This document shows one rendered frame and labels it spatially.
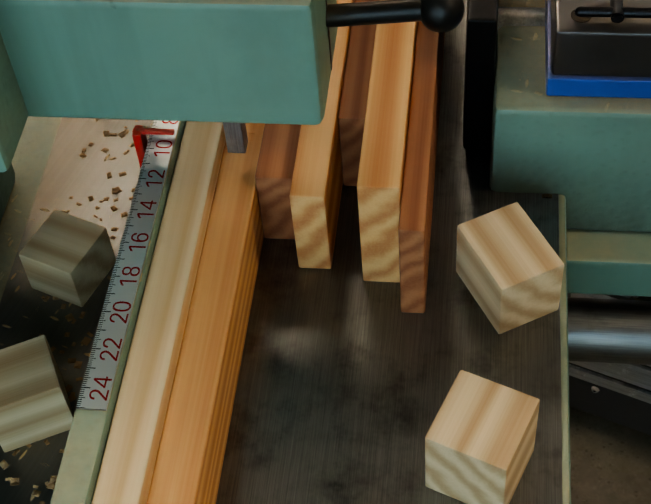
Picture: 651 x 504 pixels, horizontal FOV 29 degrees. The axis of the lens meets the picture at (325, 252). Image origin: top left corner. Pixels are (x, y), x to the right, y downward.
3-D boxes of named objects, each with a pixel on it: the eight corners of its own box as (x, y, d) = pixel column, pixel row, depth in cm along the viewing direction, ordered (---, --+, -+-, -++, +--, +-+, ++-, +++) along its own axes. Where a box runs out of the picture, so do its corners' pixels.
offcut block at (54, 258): (31, 288, 77) (17, 254, 74) (66, 243, 79) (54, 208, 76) (82, 308, 76) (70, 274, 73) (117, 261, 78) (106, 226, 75)
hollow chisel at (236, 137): (245, 153, 62) (233, 79, 58) (227, 153, 62) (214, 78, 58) (248, 140, 63) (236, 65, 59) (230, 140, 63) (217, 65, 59)
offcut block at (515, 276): (455, 271, 63) (456, 224, 60) (513, 247, 63) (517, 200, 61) (498, 335, 60) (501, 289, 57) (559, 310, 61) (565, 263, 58)
